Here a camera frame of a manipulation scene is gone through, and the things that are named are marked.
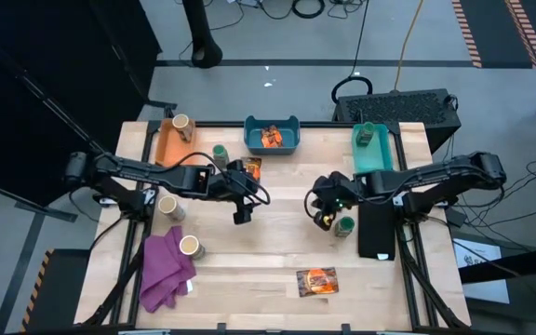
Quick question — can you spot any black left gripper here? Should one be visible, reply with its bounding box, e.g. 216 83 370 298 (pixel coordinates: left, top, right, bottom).
223 157 262 226

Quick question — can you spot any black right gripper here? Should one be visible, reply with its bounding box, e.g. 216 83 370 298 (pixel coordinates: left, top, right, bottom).
304 170 360 233

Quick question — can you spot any taco seasoning packet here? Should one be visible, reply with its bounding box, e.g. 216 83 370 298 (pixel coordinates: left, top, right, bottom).
295 266 340 298
241 156 263 183
260 124 284 149

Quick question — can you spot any green-lid spice jar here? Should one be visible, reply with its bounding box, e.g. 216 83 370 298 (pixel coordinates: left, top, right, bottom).
355 121 376 148
211 143 231 169
333 215 356 239

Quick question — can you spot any tan-lid seasoning jar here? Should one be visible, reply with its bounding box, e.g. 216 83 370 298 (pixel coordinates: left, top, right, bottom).
171 113 194 143
156 194 188 223
179 234 207 261

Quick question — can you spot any dark blue plastic bin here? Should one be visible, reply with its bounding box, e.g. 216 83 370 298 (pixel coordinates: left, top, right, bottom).
243 114 302 155

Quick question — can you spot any teal plastic bin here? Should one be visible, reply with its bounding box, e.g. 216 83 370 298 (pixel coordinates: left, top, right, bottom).
351 123 395 176

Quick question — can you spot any orange plastic bin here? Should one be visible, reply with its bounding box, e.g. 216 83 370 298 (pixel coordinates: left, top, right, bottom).
155 118 198 168

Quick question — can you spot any black perforated computer case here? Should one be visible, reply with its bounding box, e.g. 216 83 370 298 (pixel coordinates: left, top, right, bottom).
331 87 462 154

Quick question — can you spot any purple cloth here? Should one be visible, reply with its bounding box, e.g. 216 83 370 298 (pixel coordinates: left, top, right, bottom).
138 225 198 314

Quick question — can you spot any white sheet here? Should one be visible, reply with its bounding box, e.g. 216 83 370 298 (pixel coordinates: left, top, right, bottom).
452 237 511 305

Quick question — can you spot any black padded pole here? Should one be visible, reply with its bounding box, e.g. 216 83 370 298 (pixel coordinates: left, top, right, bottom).
181 0 224 70

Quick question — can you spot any black beam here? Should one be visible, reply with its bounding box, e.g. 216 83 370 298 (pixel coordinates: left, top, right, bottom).
458 244 536 286

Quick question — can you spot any black hazard-striped floor mat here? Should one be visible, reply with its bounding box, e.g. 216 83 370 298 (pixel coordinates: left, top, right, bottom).
451 0 536 71
20 248 93 334

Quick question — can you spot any black curtain partition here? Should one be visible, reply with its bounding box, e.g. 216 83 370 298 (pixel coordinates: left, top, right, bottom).
0 0 163 201

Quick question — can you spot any black aluminium table frame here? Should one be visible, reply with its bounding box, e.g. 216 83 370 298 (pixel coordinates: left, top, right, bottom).
74 119 472 334

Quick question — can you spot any black cable with loop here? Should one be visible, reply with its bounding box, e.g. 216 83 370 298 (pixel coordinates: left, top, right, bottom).
330 0 374 106

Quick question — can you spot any yellow cable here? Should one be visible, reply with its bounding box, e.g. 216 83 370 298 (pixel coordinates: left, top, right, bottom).
392 0 425 92

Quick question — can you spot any coiled black cable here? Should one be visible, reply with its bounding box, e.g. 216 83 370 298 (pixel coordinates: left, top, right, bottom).
290 0 326 20

